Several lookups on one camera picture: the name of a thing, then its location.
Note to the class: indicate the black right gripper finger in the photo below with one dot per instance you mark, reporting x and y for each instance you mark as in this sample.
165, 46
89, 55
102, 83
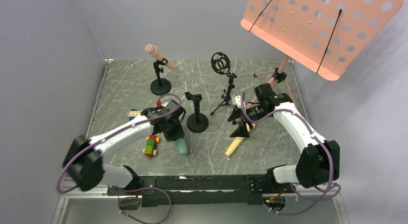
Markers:
243, 130
236, 116

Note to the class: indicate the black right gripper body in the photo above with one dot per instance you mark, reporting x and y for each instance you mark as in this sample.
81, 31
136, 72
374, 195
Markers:
237, 119

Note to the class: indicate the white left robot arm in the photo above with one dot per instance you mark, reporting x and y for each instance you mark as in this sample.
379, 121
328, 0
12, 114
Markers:
85, 160

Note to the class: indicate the beige blue-wheeled toy car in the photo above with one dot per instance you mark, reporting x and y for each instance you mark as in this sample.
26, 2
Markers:
133, 113

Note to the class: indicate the cream yellow microphone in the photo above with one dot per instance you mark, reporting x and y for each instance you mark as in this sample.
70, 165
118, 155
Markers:
233, 146

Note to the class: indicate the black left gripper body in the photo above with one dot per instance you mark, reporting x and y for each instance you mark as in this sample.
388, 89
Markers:
173, 133

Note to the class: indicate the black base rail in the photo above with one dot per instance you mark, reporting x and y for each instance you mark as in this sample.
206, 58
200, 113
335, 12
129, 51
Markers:
251, 189

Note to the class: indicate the black round-base mic stand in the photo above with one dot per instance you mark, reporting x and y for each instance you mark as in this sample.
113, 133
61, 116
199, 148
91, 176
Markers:
197, 122
160, 85

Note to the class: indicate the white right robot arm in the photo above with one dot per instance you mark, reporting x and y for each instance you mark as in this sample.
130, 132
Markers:
319, 162

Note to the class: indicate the pink microphone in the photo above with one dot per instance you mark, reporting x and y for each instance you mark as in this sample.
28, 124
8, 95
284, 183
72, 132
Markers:
152, 51

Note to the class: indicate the teal microphone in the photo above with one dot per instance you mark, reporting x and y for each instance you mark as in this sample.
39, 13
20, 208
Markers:
181, 147

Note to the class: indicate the pink music stand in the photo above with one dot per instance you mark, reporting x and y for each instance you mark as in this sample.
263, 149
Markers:
324, 36

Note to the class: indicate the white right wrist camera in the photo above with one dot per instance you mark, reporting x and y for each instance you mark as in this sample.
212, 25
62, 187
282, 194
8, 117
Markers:
237, 102

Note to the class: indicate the colourful brick toy car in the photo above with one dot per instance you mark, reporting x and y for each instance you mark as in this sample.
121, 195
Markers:
150, 149

